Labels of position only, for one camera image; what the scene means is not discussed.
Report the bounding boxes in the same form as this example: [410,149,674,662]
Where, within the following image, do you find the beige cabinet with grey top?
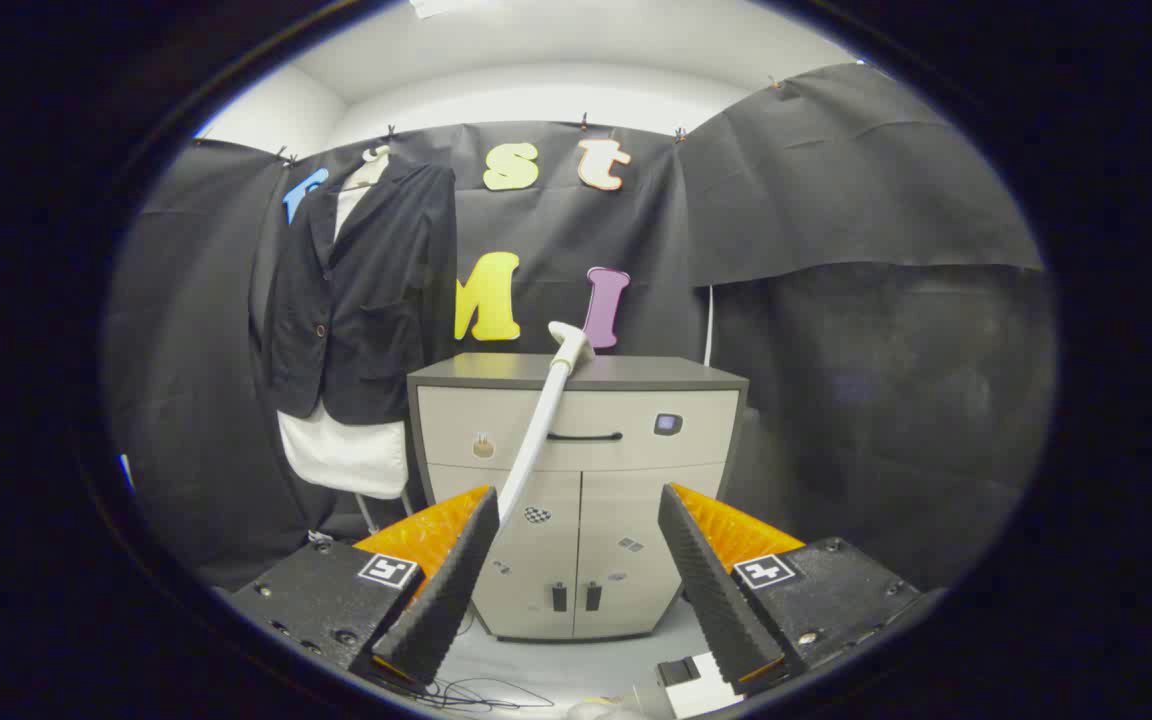
[406,352,749,641]

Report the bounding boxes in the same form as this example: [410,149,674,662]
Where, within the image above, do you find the white shirt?
[276,150,412,499]

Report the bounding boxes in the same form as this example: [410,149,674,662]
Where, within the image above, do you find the grey clothes stand leg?
[354,493,417,536]

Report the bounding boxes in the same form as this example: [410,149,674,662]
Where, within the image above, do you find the black floor cables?
[406,675,557,713]

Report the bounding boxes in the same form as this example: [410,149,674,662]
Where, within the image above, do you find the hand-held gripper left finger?
[231,485,502,691]

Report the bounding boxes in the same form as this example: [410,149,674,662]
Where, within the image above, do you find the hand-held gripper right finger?
[658,483,922,701]

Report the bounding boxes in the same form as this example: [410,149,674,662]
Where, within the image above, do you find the black backdrop cloth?
[104,62,1057,591]

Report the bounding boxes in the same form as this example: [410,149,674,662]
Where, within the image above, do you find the black suit jacket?
[261,155,459,426]

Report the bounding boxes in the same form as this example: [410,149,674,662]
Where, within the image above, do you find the white clothes hanger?
[341,143,393,193]

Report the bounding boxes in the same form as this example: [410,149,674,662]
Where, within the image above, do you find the white garment steamer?
[494,320,597,528]

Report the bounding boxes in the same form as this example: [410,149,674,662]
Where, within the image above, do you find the white and black device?
[656,652,745,719]

